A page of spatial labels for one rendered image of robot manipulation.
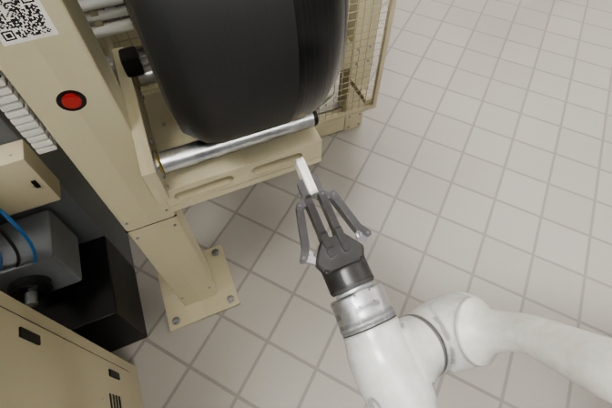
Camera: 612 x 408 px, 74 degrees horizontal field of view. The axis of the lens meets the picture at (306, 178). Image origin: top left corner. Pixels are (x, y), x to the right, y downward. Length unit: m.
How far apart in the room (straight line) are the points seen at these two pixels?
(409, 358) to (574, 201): 1.64
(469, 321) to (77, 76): 0.74
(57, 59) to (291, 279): 1.19
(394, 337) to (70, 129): 0.66
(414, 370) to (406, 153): 1.50
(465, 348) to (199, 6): 0.60
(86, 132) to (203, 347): 1.00
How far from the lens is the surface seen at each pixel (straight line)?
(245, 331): 1.62
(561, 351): 0.55
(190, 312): 1.67
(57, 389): 1.11
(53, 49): 0.75
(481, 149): 2.18
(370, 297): 0.64
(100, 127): 0.86
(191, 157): 0.85
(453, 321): 0.70
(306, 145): 0.90
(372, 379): 0.64
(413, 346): 0.65
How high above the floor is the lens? 1.55
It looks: 55 degrees down
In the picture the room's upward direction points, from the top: straight up
